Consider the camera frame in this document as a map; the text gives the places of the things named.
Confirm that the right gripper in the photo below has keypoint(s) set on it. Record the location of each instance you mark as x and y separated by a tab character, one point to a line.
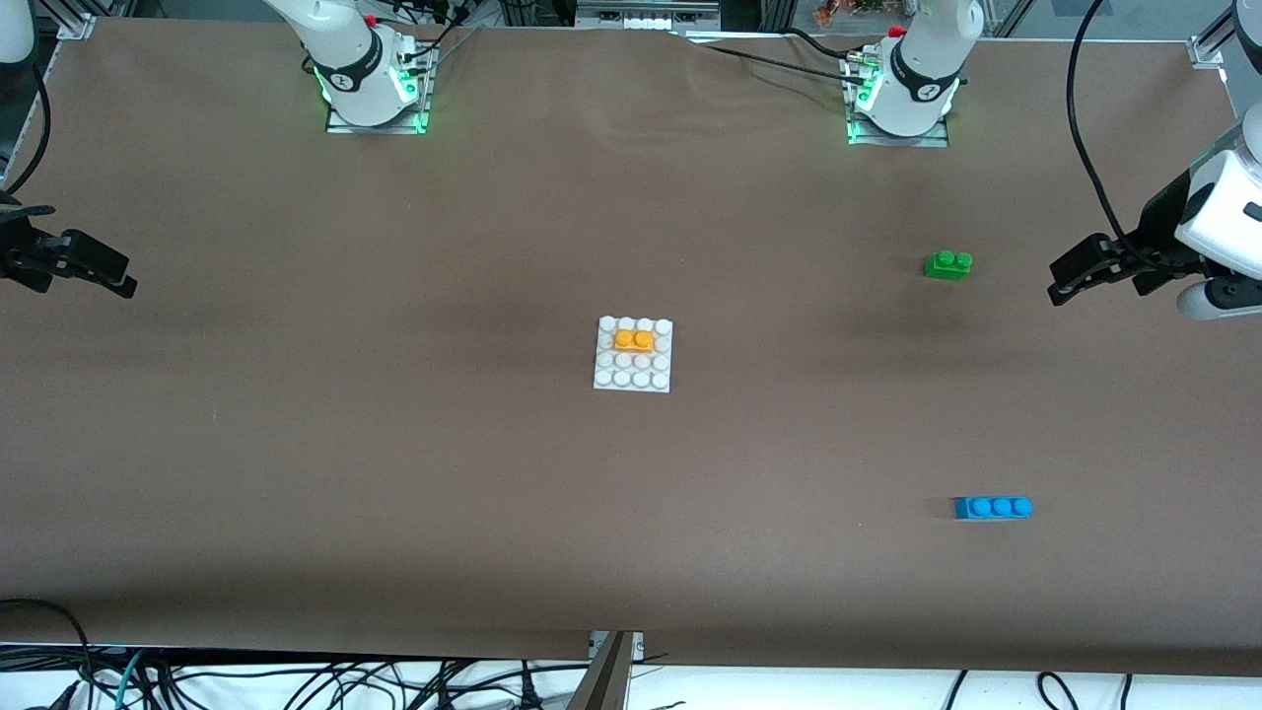
14	251

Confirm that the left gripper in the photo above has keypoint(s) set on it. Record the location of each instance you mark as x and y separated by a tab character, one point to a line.
1159	230

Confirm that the yellow two-stud block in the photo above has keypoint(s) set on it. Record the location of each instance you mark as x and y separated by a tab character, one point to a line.
634	341

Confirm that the white studded base plate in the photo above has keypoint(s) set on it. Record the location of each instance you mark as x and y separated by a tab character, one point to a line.
631	375

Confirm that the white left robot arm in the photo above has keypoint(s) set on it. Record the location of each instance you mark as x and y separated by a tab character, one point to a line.
922	69

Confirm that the green two-stud block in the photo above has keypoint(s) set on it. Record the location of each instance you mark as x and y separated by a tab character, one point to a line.
946	266

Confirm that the blue three-stud block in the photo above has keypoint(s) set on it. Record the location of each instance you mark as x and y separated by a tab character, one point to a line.
991	508

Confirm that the orange colourful background object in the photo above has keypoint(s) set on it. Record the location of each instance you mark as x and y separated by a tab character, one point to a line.
848	12

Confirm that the grey background device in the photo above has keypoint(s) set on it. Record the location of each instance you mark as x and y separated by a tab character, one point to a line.
641	18

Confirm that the brown paper table cover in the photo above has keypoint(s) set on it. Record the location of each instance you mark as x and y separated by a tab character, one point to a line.
592	493

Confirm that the aluminium frame profile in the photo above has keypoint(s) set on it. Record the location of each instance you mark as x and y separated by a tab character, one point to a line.
606	680
1205	49
74	20

